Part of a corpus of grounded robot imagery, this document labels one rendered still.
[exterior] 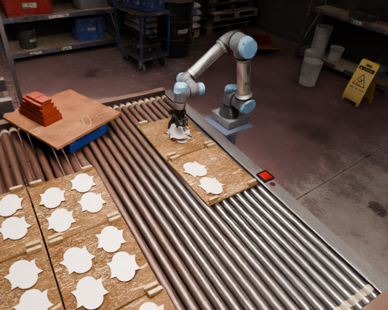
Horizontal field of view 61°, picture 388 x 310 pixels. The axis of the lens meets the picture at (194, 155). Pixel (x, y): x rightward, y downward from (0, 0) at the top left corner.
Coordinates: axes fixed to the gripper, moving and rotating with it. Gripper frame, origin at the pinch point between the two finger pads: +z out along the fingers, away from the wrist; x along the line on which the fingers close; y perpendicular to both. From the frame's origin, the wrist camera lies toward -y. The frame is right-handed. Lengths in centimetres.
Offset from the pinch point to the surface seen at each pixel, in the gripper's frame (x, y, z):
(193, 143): 6.9, 10.6, 3.9
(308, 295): -6, 121, 6
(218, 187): -3, 53, 3
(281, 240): 4, 94, 6
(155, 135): -11.0, -8.1, 3.9
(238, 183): 9, 54, 4
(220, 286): -35, 99, 5
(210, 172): 0.7, 39.2, 3.9
